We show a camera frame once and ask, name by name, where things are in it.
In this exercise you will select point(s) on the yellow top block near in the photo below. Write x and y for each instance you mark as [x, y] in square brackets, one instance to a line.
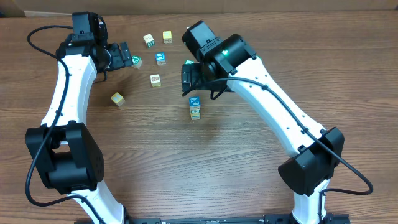
[118, 99]

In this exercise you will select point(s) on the yellow top block far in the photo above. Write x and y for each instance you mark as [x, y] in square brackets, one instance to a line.
[167, 37]

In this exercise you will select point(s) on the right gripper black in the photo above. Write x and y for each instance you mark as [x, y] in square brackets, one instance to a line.
[194, 80]

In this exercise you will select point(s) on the green number 7 block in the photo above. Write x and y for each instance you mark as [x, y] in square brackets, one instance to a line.
[188, 62]

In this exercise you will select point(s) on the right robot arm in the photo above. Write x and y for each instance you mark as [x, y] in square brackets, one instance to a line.
[233, 65]

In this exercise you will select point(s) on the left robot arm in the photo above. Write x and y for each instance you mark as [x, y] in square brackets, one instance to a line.
[67, 163]

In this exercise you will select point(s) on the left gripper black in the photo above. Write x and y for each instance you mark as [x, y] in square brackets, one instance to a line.
[118, 60]

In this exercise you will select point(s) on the white block green number side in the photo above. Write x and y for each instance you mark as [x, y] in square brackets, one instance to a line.
[195, 110]

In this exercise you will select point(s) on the blue letter X block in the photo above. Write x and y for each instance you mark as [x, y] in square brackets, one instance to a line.
[194, 101]

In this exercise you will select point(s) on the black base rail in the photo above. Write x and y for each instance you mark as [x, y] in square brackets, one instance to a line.
[217, 221]

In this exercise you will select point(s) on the wooden block yellow side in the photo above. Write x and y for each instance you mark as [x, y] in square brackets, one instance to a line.
[155, 80]

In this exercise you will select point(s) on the wooden block airplane drawing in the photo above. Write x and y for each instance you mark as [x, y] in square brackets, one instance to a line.
[196, 116]

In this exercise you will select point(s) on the blue letter T block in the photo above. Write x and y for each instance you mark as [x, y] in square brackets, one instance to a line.
[160, 58]

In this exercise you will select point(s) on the green letter block left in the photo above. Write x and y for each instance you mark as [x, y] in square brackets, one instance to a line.
[136, 61]

